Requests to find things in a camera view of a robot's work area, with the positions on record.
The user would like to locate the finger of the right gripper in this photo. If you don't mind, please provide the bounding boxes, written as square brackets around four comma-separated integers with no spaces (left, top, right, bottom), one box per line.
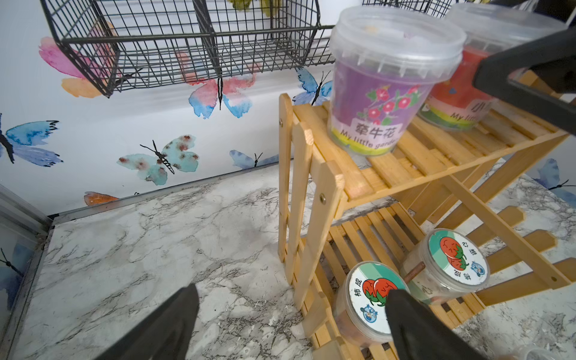
[472,27,575,134]

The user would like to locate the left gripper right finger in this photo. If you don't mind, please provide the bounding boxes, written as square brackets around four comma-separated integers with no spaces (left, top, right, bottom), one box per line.
[385,289,484,360]

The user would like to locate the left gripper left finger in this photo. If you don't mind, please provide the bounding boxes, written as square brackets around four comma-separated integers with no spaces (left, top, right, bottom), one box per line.
[98,283,200,359]

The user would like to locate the strawberry lid jar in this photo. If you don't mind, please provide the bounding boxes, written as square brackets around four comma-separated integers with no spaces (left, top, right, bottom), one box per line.
[333,261,408,348]
[400,228,491,305]

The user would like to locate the red seed jar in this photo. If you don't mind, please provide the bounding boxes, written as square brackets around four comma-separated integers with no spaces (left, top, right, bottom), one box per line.
[418,3,567,131]

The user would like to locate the two-tier bamboo shelf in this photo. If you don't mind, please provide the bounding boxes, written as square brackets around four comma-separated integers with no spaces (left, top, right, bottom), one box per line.
[278,94,575,359]

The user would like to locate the purple seed jar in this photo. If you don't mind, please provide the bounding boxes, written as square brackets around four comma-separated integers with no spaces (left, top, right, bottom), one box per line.
[327,6,467,157]

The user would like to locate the black wire wall basket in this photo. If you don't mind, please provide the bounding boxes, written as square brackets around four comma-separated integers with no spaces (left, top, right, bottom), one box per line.
[40,1,464,98]

